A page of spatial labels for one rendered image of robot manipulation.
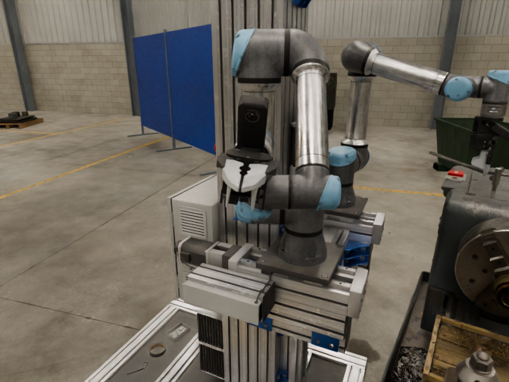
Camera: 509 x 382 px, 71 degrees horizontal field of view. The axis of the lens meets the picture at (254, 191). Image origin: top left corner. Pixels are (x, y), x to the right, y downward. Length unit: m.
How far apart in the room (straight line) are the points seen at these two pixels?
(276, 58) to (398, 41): 10.42
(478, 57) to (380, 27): 2.64
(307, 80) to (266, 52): 0.13
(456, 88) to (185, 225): 1.06
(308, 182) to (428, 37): 10.73
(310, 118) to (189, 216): 0.73
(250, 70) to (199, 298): 0.69
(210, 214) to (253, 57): 0.64
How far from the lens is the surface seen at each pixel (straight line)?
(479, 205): 1.54
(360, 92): 1.57
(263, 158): 0.55
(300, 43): 0.95
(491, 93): 1.48
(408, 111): 11.42
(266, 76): 0.95
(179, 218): 1.43
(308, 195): 0.75
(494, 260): 1.35
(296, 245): 1.07
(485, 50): 11.65
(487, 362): 0.90
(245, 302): 1.08
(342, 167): 1.48
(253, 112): 0.55
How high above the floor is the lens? 1.72
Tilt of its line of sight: 20 degrees down
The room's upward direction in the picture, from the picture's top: straight up
